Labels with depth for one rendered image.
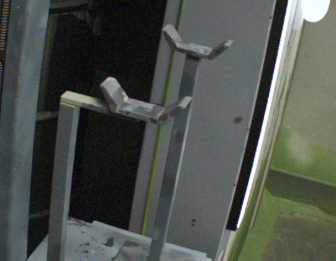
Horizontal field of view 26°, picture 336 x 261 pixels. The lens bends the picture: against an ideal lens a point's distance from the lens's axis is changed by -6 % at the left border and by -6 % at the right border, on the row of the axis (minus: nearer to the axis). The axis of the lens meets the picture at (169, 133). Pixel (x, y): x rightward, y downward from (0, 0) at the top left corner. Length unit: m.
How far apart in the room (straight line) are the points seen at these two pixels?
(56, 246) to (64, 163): 0.10
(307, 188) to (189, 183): 1.44
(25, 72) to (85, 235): 0.32
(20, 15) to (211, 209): 0.70
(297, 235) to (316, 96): 0.55
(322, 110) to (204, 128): 1.52
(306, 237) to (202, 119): 1.38
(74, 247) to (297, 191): 1.82
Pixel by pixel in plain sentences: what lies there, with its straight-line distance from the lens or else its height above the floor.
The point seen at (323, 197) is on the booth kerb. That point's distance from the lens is 2.76.
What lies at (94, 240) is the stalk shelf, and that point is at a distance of 1.03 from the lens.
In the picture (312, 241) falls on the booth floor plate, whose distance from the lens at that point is 2.59.
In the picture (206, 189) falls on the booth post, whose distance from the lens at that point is 1.34.
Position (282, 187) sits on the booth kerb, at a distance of 2.76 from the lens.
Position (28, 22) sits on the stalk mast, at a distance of 0.77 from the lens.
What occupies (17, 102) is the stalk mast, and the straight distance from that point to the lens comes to 0.80.
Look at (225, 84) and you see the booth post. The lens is 1.26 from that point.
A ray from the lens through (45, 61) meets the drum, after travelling 1.77.
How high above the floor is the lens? 1.37
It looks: 25 degrees down
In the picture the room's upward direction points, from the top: 10 degrees clockwise
